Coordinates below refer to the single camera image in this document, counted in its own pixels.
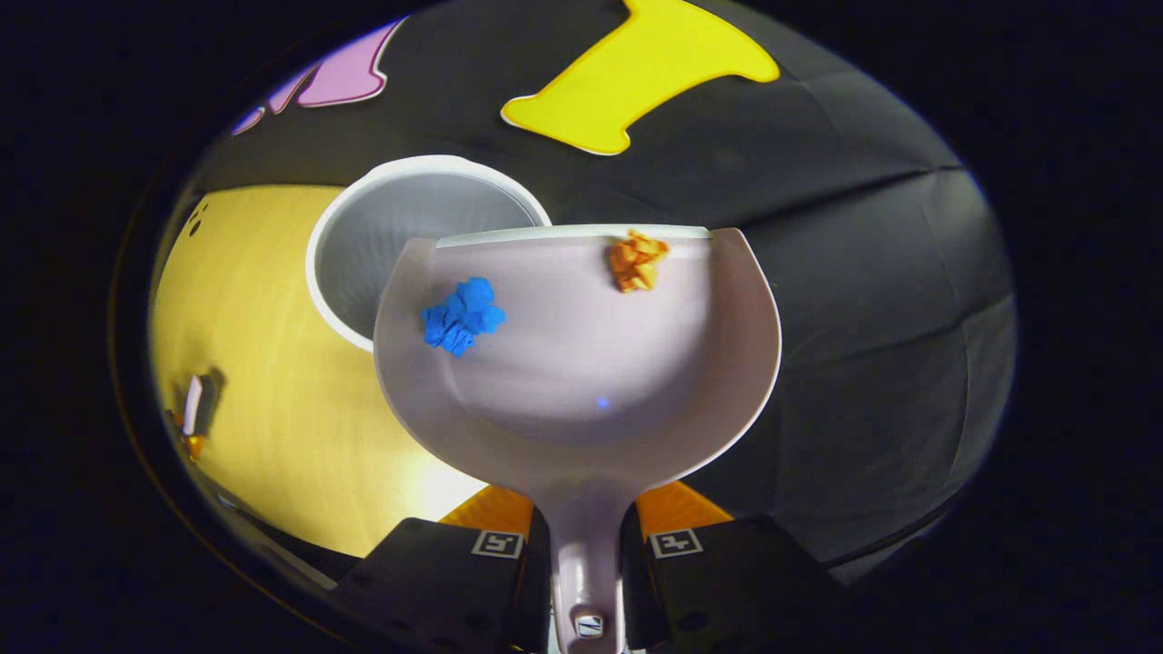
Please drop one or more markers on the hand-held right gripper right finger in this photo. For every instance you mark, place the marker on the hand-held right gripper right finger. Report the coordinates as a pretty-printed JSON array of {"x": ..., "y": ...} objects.
[{"x": 736, "y": 581}]

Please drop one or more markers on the blue paper trash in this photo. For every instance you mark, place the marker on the blue paper trash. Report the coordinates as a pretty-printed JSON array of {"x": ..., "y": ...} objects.
[{"x": 463, "y": 316}]

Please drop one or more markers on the white ribbed garbage bin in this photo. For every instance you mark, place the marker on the white ribbed garbage bin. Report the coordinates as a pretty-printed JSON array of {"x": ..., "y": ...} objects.
[{"x": 400, "y": 218}]

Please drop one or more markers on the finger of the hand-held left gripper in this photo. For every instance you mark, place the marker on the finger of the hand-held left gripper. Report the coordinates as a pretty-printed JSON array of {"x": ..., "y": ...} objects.
[{"x": 188, "y": 445}]

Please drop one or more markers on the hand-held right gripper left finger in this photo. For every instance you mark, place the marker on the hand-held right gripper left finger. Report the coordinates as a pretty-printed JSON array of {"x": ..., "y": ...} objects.
[{"x": 436, "y": 581}]

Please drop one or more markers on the pale purple dustpan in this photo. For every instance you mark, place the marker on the pale purple dustpan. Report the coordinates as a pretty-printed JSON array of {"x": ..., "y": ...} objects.
[{"x": 591, "y": 381}]

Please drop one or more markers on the black backdrop cloth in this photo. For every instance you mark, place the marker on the black backdrop cloth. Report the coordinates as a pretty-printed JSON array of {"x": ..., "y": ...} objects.
[{"x": 863, "y": 318}]

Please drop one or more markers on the orange paper trash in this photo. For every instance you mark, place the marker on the orange paper trash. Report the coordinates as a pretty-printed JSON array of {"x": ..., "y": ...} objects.
[{"x": 636, "y": 262}]

